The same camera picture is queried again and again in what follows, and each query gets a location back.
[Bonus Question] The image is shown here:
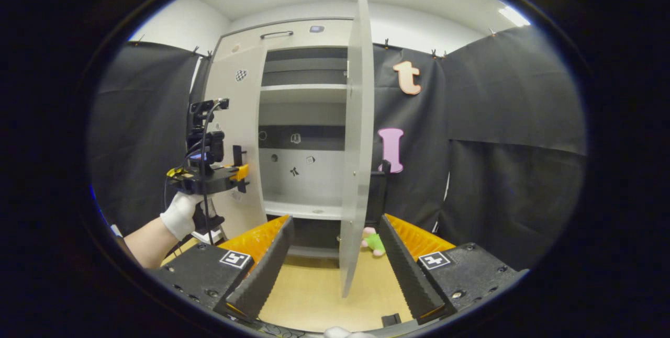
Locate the green plush toy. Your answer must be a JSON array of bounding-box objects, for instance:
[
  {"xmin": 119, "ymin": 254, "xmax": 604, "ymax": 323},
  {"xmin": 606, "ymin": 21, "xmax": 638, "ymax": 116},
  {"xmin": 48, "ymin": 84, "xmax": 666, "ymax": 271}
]
[{"xmin": 361, "ymin": 227, "xmax": 388, "ymax": 257}]

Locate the white cabinet shelf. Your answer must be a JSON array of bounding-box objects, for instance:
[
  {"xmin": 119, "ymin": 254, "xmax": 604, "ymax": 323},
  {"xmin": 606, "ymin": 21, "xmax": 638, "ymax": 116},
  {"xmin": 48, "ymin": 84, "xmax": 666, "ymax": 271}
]
[
  {"xmin": 260, "ymin": 84, "xmax": 349, "ymax": 103},
  {"xmin": 263, "ymin": 194, "xmax": 344, "ymax": 221}
]

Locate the ceiling light panel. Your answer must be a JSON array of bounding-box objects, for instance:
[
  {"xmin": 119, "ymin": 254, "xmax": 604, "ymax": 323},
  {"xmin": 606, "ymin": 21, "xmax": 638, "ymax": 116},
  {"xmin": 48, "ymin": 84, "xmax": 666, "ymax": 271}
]
[{"xmin": 497, "ymin": 6, "xmax": 530, "ymax": 27}]

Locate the black backdrop cloth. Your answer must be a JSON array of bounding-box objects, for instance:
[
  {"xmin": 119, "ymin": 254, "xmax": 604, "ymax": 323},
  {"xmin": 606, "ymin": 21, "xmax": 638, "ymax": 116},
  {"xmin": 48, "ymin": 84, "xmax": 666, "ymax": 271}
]
[{"xmin": 89, "ymin": 27, "xmax": 587, "ymax": 271}]

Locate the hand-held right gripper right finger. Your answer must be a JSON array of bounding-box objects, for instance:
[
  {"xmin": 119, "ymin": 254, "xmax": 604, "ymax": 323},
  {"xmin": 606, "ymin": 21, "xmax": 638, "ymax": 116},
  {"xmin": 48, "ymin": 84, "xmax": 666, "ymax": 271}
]
[{"xmin": 378, "ymin": 214, "xmax": 529, "ymax": 325}]

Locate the beige shoe cabinet door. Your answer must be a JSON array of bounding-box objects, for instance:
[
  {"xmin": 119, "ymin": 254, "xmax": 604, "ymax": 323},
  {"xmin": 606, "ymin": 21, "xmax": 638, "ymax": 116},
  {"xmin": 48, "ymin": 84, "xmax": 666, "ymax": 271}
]
[
  {"xmin": 338, "ymin": 0, "xmax": 391, "ymax": 298},
  {"xmin": 204, "ymin": 45, "xmax": 269, "ymax": 239}
]

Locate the beige double-door shoe cabinet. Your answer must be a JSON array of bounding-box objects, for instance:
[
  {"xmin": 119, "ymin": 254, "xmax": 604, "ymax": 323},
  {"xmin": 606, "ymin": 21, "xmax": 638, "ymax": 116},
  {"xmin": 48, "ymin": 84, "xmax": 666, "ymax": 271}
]
[{"xmin": 203, "ymin": 17, "xmax": 362, "ymax": 260}]

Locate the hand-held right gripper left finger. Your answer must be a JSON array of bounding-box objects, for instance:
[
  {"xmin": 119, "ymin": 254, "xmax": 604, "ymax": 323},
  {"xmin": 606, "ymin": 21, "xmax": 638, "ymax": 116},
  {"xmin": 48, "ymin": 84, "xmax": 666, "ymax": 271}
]
[{"xmin": 148, "ymin": 215, "xmax": 295, "ymax": 323}]

